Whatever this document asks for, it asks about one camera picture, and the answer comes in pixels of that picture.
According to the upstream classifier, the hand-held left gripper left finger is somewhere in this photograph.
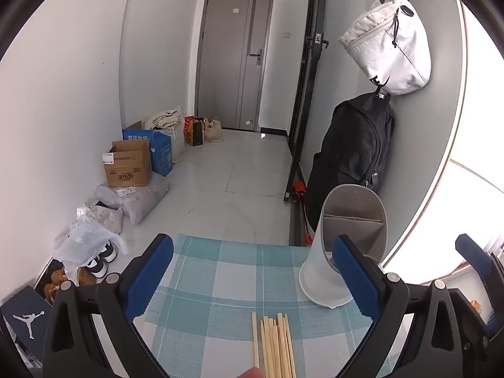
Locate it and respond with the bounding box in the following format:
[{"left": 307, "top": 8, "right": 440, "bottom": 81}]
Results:
[{"left": 41, "top": 233, "right": 174, "bottom": 378}]

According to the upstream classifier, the beige tote bag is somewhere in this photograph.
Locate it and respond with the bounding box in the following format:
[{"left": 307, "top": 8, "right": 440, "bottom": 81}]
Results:
[{"left": 203, "top": 117, "right": 224, "bottom": 143}]

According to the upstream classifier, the grey door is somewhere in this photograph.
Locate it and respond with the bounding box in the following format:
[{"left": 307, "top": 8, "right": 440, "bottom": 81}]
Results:
[{"left": 196, "top": 0, "right": 275, "bottom": 130}]

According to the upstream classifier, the navy shoe box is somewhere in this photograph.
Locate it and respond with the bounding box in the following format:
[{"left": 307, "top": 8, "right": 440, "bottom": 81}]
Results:
[{"left": 0, "top": 285, "right": 54, "bottom": 341}]

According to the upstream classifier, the small grey plastic parcel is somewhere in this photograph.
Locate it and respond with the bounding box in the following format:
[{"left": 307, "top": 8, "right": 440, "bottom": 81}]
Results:
[{"left": 93, "top": 184, "right": 124, "bottom": 209}]

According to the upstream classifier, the translucent white plastic bag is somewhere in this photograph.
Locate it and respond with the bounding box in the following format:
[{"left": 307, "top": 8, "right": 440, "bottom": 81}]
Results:
[{"left": 167, "top": 124, "right": 186, "bottom": 164}]

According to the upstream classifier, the blue cardboard box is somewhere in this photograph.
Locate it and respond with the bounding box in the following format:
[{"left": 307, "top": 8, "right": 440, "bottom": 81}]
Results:
[{"left": 122, "top": 120, "right": 173, "bottom": 176}]

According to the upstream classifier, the white labelled plastic parcel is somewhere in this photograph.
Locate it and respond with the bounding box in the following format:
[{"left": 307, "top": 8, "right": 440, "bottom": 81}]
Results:
[{"left": 77, "top": 203, "right": 123, "bottom": 234}]

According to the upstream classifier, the pile of wooden chopsticks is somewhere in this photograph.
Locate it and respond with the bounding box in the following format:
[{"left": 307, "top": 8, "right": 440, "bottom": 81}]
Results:
[{"left": 251, "top": 312, "right": 297, "bottom": 378}]

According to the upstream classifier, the cream cloth bag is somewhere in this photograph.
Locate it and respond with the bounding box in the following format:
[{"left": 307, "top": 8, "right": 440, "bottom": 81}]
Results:
[{"left": 146, "top": 106, "right": 184, "bottom": 130}]

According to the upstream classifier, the large grey plastic parcel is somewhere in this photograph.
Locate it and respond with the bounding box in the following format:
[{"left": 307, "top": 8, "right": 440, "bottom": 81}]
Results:
[{"left": 118, "top": 173, "right": 171, "bottom": 226}]

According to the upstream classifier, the yellow and black bag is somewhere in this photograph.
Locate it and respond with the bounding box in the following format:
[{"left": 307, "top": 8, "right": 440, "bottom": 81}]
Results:
[{"left": 186, "top": 118, "right": 205, "bottom": 147}]

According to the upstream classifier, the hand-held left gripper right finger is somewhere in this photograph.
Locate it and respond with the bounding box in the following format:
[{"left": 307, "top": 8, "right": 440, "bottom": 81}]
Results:
[{"left": 332, "top": 234, "right": 463, "bottom": 378}]

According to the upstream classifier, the crumpled white plastic bag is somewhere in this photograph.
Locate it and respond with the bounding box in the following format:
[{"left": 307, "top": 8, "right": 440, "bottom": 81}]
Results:
[{"left": 53, "top": 216, "right": 129, "bottom": 284}]

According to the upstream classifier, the black metal door frame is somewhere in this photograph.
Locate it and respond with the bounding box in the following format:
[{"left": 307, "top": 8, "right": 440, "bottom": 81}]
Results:
[{"left": 283, "top": 0, "right": 331, "bottom": 245}]

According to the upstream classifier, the teal checked tablecloth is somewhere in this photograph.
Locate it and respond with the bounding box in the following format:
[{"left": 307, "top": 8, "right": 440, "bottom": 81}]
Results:
[{"left": 144, "top": 234, "right": 398, "bottom": 378}]

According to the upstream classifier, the brown cardboard box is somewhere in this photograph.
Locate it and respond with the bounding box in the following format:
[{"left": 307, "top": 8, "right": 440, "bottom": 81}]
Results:
[{"left": 103, "top": 140, "right": 152, "bottom": 187}]

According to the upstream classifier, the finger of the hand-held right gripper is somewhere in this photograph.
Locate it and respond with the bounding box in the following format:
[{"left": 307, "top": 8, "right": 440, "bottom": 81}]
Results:
[
  {"left": 449, "top": 289, "right": 501, "bottom": 347},
  {"left": 455, "top": 234, "right": 504, "bottom": 312}
]

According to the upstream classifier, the white utensil holder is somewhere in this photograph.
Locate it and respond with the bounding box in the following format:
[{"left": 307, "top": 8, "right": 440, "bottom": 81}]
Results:
[{"left": 298, "top": 184, "right": 388, "bottom": 308}]

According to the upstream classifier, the black and white sneaker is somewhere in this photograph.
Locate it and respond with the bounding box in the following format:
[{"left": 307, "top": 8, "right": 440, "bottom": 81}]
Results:
[
  {"left": 100, "top": 240, "right": 119, "bottom": 262},
  {"left": 84, "top": 256, "right": 109, "bottom": 278}
]

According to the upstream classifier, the black backpack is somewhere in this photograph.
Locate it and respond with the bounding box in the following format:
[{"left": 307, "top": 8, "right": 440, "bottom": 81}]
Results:
[{"left": 305, "top": 91, "right": 396, "bottom": 231}]

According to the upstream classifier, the white fabric bag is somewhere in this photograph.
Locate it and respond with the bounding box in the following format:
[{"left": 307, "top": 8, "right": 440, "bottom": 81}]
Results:
[{"left": 339, "top": 0, "right": 432, "bottom": 96}]

